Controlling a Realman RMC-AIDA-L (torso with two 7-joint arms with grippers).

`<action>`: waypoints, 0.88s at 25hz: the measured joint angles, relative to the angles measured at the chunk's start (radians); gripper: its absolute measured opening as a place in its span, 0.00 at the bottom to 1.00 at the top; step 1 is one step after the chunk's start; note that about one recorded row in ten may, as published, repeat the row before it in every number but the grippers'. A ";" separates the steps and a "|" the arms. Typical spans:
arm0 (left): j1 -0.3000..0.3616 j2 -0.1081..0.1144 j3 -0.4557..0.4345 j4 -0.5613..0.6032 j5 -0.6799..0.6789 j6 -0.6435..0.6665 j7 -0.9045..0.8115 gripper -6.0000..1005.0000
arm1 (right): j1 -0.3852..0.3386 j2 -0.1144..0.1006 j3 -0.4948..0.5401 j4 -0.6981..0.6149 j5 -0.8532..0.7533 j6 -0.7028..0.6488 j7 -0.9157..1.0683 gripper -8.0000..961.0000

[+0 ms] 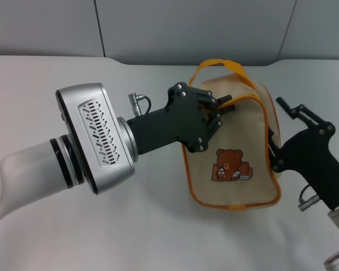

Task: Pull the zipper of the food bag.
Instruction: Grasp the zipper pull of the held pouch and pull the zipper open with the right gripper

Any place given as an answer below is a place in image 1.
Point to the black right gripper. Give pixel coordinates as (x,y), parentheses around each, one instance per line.
(313,152)

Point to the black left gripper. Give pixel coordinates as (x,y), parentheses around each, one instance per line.
(175,124)

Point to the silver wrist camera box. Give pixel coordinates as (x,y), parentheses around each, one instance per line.
(96,135)

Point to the beige food bag orange trim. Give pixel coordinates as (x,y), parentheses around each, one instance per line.
(243,135)

